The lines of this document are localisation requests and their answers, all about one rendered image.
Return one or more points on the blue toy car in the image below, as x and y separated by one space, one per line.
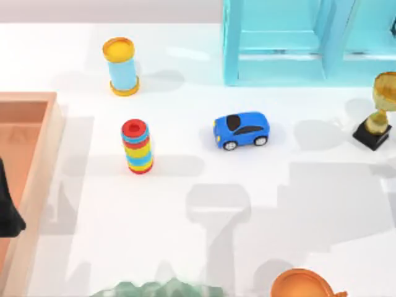
244 128

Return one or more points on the stack of coloured rings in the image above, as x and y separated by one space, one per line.
137 145

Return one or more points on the blue and yellow can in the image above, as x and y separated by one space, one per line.
121 68

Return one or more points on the light blue rack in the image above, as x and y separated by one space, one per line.
278 40

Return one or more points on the green plant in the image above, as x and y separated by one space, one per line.
161 289

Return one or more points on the orange round pot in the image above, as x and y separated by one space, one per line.
297 284

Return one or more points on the shallow salmon-coloured box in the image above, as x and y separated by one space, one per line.
28 130

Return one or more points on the gold trophy with black base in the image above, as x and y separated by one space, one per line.
379 114

